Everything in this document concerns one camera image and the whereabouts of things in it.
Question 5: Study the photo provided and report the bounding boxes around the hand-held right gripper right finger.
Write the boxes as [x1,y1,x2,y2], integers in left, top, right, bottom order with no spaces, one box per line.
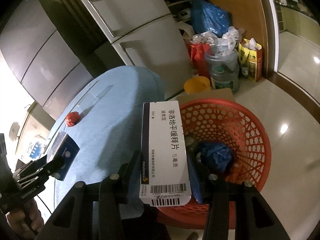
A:
[186,154,285,240]

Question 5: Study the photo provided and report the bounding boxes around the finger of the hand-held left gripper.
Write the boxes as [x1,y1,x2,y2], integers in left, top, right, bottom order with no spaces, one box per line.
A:
[14,154,49,180]
[17,158,67,200]

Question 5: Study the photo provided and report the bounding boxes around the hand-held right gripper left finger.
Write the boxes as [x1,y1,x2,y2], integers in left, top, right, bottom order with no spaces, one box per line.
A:
[35,150,145,240]

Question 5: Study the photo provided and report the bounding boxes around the dark blue box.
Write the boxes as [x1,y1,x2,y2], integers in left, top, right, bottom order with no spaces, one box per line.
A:
[47,131,80,182]

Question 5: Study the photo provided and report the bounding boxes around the white barcode medicine box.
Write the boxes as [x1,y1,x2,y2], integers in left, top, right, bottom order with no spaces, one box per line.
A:
[139,101,193,207]

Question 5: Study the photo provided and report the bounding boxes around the red plastic bag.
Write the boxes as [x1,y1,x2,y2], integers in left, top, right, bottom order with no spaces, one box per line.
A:
[66,112,80,127]

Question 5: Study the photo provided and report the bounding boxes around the red plastic basket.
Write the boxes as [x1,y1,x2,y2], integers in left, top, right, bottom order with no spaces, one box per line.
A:
[156,98,272,230]

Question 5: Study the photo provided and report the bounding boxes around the person's left hand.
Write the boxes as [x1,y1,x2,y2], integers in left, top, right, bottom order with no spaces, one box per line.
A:
[6,199,44,237]

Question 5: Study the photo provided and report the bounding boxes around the crumpled blue bag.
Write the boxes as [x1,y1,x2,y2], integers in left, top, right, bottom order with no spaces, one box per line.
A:
[196,142,234,173]

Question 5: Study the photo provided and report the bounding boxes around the blue tablecloth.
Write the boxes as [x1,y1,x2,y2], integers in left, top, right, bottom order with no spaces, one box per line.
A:
[44,66,165,230]

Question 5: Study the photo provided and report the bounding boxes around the yellow plastic bowl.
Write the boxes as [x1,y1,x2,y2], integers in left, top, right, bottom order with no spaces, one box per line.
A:
[184,77,210,95]

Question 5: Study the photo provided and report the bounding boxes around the clear plastic water jug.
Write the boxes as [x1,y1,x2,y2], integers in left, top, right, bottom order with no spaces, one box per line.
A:
[204,45,240,93]

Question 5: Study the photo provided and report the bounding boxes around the grey multi-door refrigerator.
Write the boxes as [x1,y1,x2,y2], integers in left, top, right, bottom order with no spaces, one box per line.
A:
[0,0,93,120]

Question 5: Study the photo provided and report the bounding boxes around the red gift bag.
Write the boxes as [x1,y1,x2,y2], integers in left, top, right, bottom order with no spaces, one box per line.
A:
[189,42,212,78]

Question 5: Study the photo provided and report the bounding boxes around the yellow shopping bag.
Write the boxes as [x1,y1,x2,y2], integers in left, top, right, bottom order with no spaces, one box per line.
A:
[238,39,263,82]

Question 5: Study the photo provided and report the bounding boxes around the silver two-door refrigerator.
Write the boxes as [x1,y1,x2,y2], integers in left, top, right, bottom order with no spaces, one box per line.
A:
[70,0,198,100]

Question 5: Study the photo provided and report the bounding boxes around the white plastic bags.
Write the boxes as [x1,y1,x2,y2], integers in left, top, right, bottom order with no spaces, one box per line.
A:
[192,26,247,55]

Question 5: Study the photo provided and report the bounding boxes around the large blue plastic bag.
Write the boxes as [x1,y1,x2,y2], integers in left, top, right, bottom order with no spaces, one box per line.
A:
[191,0,232,38]

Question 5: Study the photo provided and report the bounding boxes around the wooden shelf unit with goods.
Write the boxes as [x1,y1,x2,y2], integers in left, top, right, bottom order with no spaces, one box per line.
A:
[160,0,269,75]

